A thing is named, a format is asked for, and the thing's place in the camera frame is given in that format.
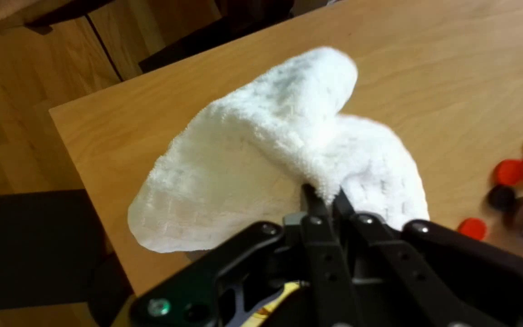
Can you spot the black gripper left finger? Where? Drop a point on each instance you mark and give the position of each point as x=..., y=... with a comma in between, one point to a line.
x=333, y=292

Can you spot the black game disc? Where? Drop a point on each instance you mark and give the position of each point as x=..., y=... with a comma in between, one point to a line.
x=501, y=196

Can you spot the white fluffy cloth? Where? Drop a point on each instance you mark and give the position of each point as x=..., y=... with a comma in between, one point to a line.
x=247, y=154

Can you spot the red game disc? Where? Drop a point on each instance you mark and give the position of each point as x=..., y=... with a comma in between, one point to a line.
x=509, y=172
x=472, y=227

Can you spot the red game disc left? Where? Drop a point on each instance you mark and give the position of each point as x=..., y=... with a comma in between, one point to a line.
x=509, y=172

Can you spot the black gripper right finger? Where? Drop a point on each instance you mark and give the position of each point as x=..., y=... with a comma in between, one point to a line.
x=392, y=283

